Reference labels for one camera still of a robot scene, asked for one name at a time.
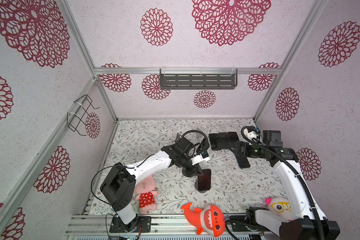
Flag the dark round phone stand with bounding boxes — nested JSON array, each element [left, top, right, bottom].
[[195, 181, 211, 193]]

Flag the grey wall shelf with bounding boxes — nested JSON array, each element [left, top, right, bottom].
[[159, 69, 238, 90]]

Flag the teal-edged black phone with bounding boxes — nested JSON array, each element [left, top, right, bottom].
[[228, 132, 240, 143]]

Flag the blue-edged black phone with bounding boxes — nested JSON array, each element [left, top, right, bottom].
[[217, 133, 231, 150]]

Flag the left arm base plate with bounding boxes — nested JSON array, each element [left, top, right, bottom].
[[110, 216, 152, 233]]

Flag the left black corrugated cable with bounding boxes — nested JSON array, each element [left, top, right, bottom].
[[176, 129, 211, 157]]

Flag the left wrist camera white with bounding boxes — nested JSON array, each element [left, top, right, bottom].
[[191, 154, 210, 166]]

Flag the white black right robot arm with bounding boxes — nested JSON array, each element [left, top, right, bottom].
[[231, 126, 341, 240]]

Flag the pink pig plush toy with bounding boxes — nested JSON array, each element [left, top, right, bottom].
[[135, 175, 159, 215]]

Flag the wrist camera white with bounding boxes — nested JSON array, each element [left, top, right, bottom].
[[247, 128, 260, 144], [191, 154, 210, 166]]

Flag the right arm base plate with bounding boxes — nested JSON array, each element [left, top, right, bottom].
[[227, 215, 267, 232]]

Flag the white folding phone stand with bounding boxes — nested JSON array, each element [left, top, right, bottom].
[[195, 128, 204, 140]]

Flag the red shark plush toy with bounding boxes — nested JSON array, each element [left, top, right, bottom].
[[181, 203, 226, 238]]

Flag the black phone reddish screen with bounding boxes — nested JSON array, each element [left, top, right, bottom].
[[197, 169, 212, 183]]

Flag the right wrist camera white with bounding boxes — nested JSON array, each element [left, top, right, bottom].
[[247, 128, 260, 144]]

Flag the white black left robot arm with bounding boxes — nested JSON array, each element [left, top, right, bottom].
[[100, 138, 210, 232]]

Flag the white pink glasses plush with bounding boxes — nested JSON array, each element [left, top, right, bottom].
[[265, 198, 293, 221]]

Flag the black wire wall rack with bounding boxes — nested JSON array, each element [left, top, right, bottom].
[[66, 95, 101, 139]]

